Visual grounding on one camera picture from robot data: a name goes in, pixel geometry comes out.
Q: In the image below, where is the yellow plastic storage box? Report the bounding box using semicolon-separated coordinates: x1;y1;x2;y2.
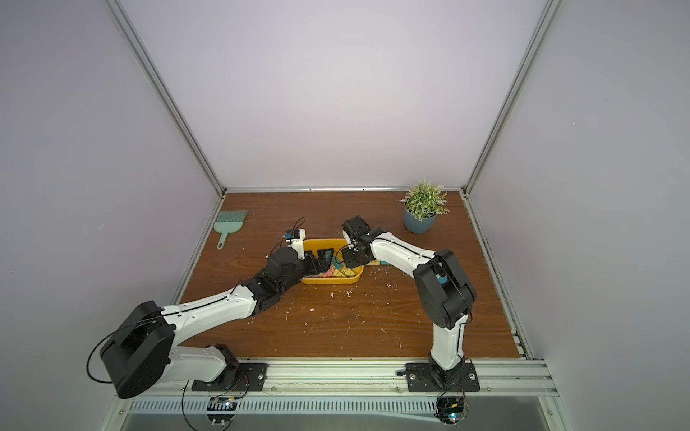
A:
302;239;364;285

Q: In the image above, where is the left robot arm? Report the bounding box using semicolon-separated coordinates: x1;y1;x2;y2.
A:
100;247;335;399

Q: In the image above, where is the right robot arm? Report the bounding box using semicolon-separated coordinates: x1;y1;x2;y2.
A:
341;217;477;372

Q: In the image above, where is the green plastic dustpan brush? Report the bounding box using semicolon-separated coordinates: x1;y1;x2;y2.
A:
213;210;247;250

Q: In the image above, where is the potted green plant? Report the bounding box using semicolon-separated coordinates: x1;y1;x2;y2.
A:
401;181;449;235

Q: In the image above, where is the left controller board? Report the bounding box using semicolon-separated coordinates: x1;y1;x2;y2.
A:
206;396;239;428

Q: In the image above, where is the controller board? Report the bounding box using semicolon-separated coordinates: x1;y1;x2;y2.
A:
206;396;239;428
434;397;468;426

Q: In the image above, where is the right controller board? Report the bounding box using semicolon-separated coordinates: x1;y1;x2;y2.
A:
434;397;468;426

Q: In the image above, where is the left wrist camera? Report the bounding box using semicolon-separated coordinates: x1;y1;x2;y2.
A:
284;228;307;260

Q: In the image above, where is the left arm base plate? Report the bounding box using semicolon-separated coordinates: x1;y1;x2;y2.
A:
192;362;269;393

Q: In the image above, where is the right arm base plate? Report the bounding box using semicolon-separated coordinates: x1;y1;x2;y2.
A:
398;361;481;393

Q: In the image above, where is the aluminium front rail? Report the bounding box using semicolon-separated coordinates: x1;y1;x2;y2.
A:
115;357;559;398

